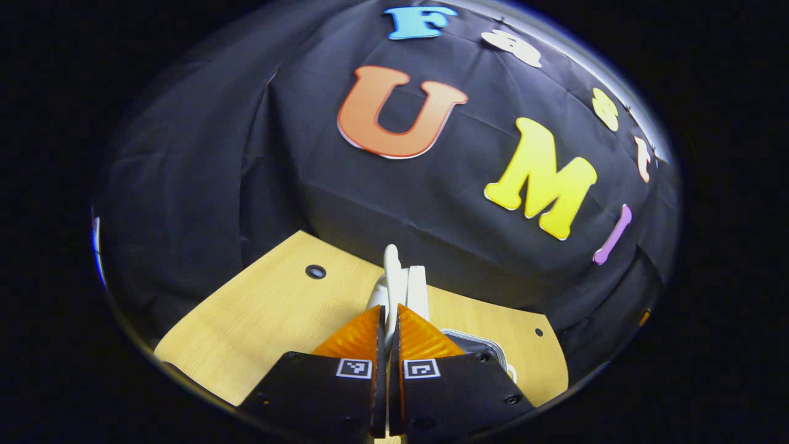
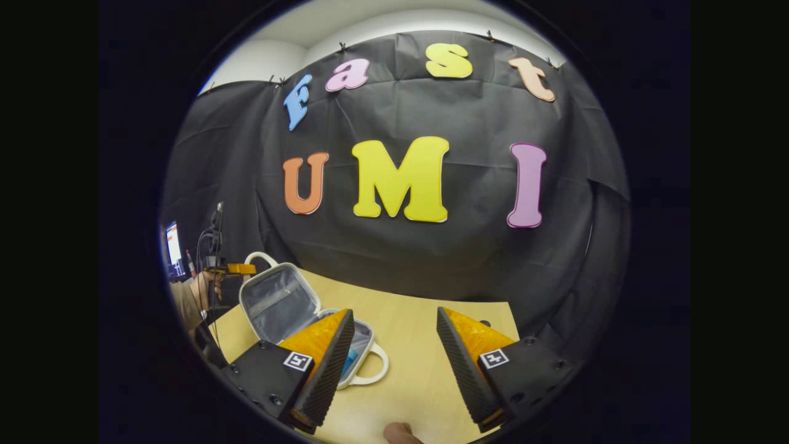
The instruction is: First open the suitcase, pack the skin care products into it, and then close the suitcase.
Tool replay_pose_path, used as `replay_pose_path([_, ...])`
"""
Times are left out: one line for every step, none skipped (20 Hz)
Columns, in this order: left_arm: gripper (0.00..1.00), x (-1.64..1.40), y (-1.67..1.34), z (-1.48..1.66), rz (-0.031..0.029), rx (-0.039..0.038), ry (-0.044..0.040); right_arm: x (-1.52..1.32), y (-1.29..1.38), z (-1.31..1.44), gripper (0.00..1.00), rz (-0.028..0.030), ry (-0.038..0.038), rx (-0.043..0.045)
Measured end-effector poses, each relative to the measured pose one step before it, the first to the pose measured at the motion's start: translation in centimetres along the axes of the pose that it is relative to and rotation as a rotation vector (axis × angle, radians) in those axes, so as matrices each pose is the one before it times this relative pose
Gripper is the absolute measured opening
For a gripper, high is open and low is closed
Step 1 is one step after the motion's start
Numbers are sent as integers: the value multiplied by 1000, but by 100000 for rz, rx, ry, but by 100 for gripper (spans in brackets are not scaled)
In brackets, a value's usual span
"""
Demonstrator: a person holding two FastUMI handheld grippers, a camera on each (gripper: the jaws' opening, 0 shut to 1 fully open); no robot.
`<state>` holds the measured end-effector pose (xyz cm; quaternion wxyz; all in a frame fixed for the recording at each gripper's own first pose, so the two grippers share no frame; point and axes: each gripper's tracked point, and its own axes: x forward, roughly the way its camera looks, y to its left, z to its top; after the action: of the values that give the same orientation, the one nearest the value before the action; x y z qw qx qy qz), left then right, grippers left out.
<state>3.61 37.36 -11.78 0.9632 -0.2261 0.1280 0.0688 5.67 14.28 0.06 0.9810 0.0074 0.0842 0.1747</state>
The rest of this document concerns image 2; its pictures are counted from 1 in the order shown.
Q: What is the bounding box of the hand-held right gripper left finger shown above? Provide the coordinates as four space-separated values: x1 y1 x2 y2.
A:
221 308 356 435

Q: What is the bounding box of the black backdrop cloth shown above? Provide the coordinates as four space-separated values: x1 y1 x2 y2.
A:
161 30 632 371

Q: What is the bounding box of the white suitcase with handle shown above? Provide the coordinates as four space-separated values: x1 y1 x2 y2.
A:
239 252 390 390

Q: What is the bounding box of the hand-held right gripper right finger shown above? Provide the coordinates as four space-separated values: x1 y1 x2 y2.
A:
436 306 585 434

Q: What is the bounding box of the computer monitor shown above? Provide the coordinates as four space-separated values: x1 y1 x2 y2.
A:
161 221 187 283

